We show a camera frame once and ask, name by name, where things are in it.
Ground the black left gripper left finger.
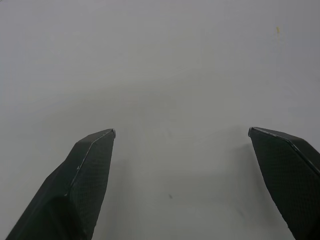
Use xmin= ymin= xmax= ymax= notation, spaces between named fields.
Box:
xmin=4 ymin=128 xmax=117 ymax=240

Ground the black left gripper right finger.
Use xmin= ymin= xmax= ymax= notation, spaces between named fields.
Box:
xmin=247 ymin=126 xmax=320 ymax=240

